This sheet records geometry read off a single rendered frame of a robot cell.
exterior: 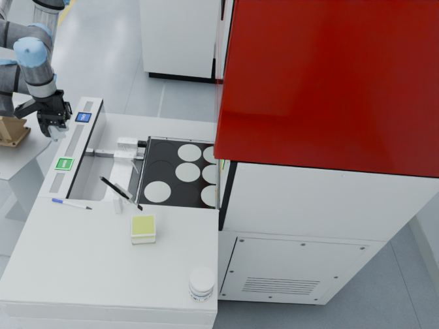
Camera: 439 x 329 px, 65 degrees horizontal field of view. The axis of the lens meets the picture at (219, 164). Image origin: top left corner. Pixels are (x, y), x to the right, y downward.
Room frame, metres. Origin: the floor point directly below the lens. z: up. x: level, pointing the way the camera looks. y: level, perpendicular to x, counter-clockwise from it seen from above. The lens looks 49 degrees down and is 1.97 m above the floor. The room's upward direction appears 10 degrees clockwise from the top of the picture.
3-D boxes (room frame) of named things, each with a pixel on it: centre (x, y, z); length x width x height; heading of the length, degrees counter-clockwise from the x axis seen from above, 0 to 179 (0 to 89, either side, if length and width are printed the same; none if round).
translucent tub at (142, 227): (0.53, 0.20, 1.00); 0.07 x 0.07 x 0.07; 16
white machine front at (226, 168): (1.08, 0.01, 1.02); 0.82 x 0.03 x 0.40; 7
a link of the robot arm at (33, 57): (0.77, 0.55, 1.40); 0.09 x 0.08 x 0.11; 21
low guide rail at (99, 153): (0.98, 0.29, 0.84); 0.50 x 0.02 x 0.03; 97
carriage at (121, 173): (0.83, 0.38, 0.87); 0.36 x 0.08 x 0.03; 7
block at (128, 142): (0.99, 0.40, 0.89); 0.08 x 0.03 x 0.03; 97
